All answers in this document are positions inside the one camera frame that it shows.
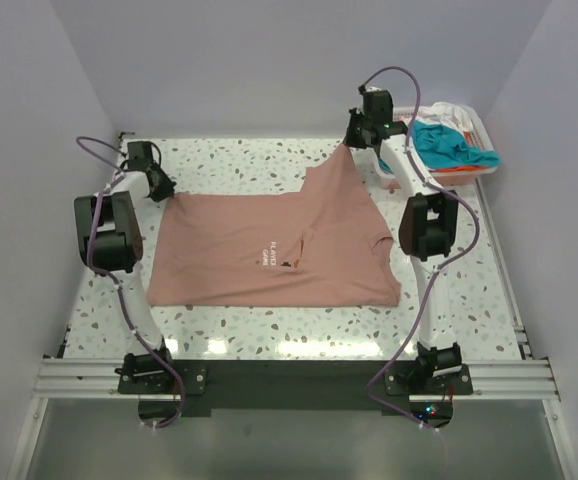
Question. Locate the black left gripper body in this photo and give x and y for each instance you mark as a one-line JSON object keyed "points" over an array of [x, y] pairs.
{"points": [[155, 164]]}

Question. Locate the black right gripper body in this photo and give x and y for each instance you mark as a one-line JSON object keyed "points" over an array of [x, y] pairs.
{"points": [[355, 134]]}

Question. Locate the pink printed t-shirt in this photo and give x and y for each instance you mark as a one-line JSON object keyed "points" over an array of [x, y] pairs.
{"points": [[326, 245]]}

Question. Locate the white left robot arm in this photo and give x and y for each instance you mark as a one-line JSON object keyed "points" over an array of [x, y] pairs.
{"points": [[111, 245]]}

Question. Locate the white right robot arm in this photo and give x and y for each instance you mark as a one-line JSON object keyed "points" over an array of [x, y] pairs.
{"points": [[426, 234]]}

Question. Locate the teal t-shirt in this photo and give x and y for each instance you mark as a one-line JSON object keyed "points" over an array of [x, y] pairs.
{"points": [[441, 147]]}

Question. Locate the white t-shirt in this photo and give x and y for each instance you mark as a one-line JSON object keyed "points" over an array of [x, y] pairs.
{"points": [[448, 114]]}

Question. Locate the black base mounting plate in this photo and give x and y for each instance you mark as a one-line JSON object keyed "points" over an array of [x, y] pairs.
{"points": [[198, 388]]}

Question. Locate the aluminium rail frame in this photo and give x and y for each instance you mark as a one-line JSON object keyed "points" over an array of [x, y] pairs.
{"points": [[74, 378]]}

